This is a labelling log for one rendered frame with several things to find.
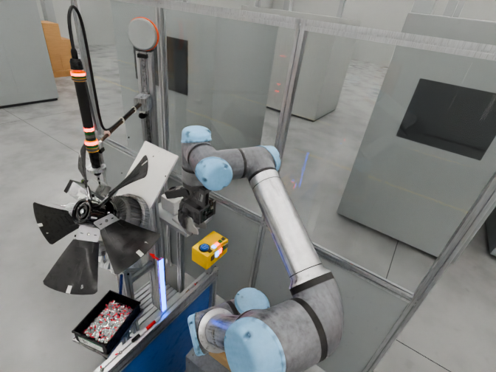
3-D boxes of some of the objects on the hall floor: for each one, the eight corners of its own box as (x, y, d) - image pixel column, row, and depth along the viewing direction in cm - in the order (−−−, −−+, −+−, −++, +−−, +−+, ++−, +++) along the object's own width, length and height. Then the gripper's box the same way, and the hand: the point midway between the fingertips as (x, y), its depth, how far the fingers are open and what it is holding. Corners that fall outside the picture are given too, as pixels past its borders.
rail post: (206, 348, 199) (212, 274, 157) (210, 351, 197) (217, 277, 156) (202, 353, 196) (207, 278, 154) (207, 356, 194) (212, 282, 153)
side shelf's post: (181, 291, 235) (180, 213, 191) (184, 294, 233) (184, 215, 189) (177, 294, 232) (176, 215, 188) (181, 297, 230) (180, 218, 186)
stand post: (157, 306, 221) (146, 182, 161) (165, 312, 217) (157, 189, 157) (153, 310, 218) (139, 186, 157) (160, 317, 214) (150, 192, 153)
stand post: (132, 328, 204) (116, 235, 156) (140, 335, 201) (125, 242, 152) (127, 333, 201) (108, 238, 153) (135, 340, 197) (118, 246, 149)
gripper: (198, 194, 74) (196, 252, 85) (219, 181, 80) (215, 236, 91) (174, 181, 77) (176, 238, 88) (197, 170, 84) (195, 224, 95)
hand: (190, 230), depth 90 cm, fingers closed
